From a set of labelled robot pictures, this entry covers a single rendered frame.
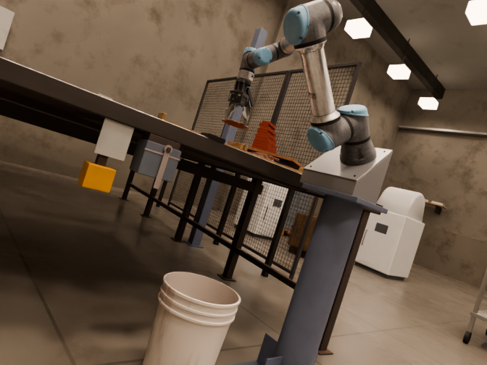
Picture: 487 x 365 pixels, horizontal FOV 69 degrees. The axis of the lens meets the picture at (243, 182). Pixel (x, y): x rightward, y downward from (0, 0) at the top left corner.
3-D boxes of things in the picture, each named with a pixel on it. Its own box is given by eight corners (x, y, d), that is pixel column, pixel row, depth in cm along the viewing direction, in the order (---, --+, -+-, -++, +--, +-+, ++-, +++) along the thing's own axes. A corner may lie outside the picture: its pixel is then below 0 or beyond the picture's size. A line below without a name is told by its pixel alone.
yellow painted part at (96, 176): (109, 193, 117) (131, 125, 117) (81, 187, 112) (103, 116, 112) (103, 188, 124) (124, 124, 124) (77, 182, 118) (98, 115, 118)
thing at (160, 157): (171, 193, 128) (186, 145, 128) (134, 183, 120) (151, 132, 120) (159, 187, 137) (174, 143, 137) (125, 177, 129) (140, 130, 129)
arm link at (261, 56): (276, 41, 155) (264, 46, 165) (255, 49, 152) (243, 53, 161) (281, 59, 158) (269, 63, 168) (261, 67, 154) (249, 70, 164)
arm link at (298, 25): (356, 143, 140) (331, -6, 118) (327, 158, 135) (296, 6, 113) (335, 139, 150) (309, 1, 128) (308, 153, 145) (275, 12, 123)
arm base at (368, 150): (384, 153, 149) (382, 131, 145) (361, 168, 143) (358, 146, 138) (355, 147, 161) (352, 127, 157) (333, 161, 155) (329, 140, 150)
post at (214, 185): (203, 248, 373) (272, 32, 373) (189, 246, 363) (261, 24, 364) (196, 243, 387) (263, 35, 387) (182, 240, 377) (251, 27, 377)
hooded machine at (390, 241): (388, 279, 577) (417, 189, 577) (349, 263, 631) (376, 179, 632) (407, 282, 631) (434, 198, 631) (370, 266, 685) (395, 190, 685)
